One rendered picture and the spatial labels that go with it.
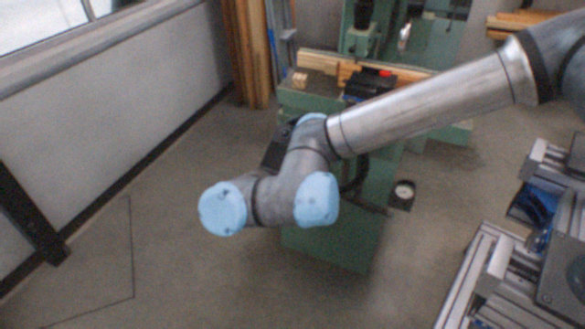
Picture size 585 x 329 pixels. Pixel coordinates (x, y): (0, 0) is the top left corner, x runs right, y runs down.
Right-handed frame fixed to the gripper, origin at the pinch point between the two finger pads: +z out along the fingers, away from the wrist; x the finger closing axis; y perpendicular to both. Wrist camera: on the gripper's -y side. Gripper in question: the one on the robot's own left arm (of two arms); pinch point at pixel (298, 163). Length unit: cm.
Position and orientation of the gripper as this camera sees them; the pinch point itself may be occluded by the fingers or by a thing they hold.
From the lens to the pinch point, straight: 78.8
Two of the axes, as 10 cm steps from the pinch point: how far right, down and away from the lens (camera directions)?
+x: 9.2, 2.8, -2.9
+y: -2.2, 9.5, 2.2
